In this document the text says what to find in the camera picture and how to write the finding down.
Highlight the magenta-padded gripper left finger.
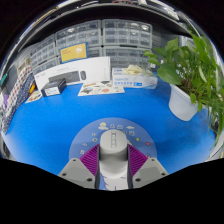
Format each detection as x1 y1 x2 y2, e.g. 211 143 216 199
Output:
58 143 102 190

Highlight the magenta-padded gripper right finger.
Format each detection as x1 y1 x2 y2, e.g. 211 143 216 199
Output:
126 143 169 189

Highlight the white computer mouse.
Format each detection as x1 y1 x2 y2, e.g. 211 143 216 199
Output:
99 129 129 171

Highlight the round blue printed mouse pad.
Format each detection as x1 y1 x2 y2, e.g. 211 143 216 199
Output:
68 117 158 192

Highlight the green plant in white pot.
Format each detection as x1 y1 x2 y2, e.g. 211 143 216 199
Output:
143 33 224 148

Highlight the printed sticker sheet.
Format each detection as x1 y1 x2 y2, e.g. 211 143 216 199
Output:
77 81 126 98
24 90 44 104

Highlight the small black box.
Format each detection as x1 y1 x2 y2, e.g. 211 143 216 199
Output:
40 77 68 98

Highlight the white and blue carton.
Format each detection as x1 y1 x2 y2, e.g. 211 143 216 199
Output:
111 67 159 90

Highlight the long white keyboard box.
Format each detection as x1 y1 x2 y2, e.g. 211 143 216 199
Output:
34 55 112 92

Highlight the yellow box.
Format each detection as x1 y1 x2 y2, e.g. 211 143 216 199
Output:
59 42 89 64

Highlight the grey wall shelf unit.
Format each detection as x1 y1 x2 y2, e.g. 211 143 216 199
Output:
19 0 201 38

